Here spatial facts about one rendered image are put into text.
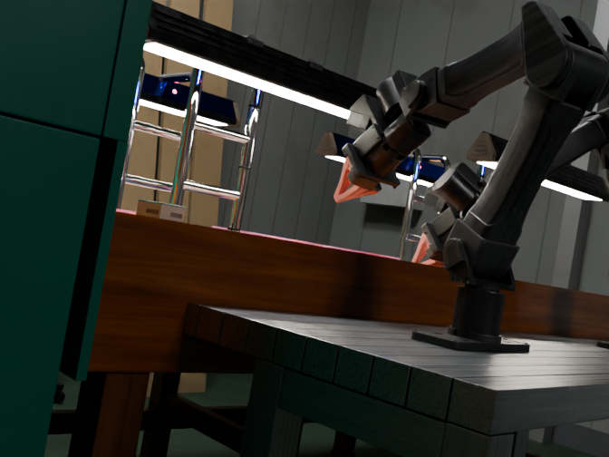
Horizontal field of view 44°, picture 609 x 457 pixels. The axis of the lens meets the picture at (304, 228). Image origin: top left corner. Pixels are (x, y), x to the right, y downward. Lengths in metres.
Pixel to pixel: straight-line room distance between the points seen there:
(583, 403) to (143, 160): 2.76
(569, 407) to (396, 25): 4.31
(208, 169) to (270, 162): 0.92
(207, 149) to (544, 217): 1.79
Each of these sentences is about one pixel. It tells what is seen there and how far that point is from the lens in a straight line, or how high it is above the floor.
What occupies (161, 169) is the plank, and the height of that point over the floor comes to 0.99.
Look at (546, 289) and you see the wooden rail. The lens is 1.57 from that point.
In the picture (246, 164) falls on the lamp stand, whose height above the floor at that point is 0.91.
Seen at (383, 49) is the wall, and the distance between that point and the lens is 5.00.
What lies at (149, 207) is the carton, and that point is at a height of 0.78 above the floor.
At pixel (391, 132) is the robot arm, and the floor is 0.96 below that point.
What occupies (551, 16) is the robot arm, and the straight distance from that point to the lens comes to 1.00.
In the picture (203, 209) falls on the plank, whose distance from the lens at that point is 3.59.
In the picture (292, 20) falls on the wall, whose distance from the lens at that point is 4.64.
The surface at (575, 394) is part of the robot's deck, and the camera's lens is 0.83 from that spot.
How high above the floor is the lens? 0.76
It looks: 1 degrees up
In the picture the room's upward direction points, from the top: 10 degrees clockwise
